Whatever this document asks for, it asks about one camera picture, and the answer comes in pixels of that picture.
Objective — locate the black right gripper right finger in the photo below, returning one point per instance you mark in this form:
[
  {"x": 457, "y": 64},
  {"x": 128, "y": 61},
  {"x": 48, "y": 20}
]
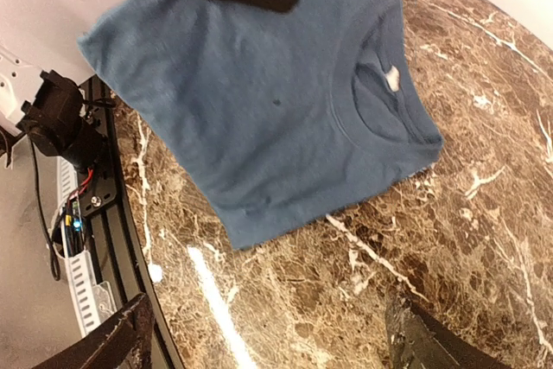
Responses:
[{"x": 417, "y": 340}]

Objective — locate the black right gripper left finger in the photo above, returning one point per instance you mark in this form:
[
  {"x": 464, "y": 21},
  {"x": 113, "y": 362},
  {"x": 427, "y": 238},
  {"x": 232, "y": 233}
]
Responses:
[{"x": 126, "y": 337}]

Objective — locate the blue garment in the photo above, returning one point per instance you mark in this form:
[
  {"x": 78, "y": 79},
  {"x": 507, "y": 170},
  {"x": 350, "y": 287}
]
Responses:
[{"x": 278, "y": 119}]

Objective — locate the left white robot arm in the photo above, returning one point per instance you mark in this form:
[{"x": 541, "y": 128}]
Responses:
[{"x": 41, "y": 72}]

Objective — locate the white slotted cable duct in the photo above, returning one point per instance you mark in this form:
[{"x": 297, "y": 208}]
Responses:
[{"x": 93, "y": 301}]

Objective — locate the black front rail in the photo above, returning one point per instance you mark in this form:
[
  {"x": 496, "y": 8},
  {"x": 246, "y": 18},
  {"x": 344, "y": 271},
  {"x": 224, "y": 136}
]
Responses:
[{"x": 116, "y": 251}]

